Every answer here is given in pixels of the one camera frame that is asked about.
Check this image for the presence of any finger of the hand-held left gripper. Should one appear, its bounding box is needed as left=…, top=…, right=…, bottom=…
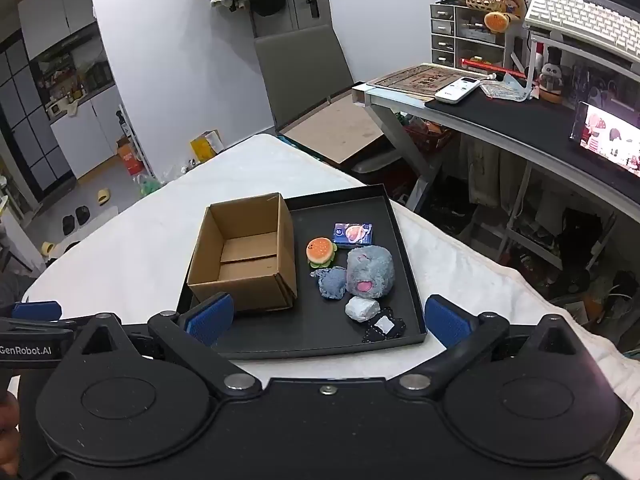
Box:
left=0, top=301, right=77, bottom=334

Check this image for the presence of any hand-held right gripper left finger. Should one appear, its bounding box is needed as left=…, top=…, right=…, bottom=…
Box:
left=75, top=294, right=262, bottom=397

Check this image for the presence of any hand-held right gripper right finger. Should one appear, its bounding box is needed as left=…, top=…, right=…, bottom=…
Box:
left=392, top=295, right=583, bottom=397

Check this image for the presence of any brown cardboard box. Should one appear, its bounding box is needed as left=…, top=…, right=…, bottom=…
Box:
left=186, top=191, right=299, bottom=313

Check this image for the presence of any black dotted pouch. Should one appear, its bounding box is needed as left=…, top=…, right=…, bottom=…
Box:
left=361, top=307, right=407, bottom=345

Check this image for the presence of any white soft pouch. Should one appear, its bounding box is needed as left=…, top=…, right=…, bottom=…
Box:
left=344, top=296, right=379, bottom=323

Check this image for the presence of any grey fluffy plush toy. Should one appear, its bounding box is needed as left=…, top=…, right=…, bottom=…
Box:
left=345, top=245, right=397, bottom=302

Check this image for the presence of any black tray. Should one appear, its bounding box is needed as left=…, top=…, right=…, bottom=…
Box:
left=176, top=184, right=428, bottom=361

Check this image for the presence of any blue denim pouch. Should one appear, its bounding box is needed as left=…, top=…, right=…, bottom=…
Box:
left=311, top=266, right=349, bottom=303

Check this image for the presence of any burger plush toy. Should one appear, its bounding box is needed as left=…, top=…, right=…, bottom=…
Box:
left=306, top=237, right=337, bottom=269

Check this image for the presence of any blue tissue packet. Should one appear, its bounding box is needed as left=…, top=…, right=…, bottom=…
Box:
left=332, top=222, right=375, bottom=250

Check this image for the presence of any person's left hand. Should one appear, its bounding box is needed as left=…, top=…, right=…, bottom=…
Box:
left=0, top=390, right=22, bottom=467

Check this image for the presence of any yellow box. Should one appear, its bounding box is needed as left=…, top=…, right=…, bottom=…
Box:
left=190, top=130, right=226, bottom=163

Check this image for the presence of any orange box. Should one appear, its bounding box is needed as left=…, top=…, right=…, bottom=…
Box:
left=117, top=137, right=143, bottom=176

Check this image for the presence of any red basket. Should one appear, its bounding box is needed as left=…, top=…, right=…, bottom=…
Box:
left=405, top=120, right=453, bottom=156

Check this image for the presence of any grey desk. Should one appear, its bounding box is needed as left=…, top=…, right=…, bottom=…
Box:
left=352, top=67, right=640, bottom=221

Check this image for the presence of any white remote control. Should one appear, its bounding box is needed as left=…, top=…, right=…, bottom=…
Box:
left=434, top=76, right=481, bottom=105

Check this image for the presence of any brown patterned board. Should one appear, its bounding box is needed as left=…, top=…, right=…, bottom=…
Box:
left=372, top=63, right=468, bottom=93

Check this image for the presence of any panda figure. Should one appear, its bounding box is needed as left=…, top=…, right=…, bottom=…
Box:
left=537, top=47, right=566, bottom=103

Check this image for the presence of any white stand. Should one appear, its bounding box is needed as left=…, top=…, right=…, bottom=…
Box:
left=510, top=30, right=542, bottom=103

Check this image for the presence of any grey drawer organizer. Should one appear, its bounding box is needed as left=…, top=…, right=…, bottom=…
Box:
left=430, top=2, right=506, bottom=68

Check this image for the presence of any orange plush toy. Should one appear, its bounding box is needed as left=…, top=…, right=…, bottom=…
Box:
left=483, top=10, right=521, bottom=34

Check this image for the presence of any white keyboard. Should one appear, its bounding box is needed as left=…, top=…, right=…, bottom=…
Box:
left=524, top=0, right=640, bottom=61

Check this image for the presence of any brown board with black frame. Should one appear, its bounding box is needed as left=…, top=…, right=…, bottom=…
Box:
left=275, top=82, right=401, bottom=166

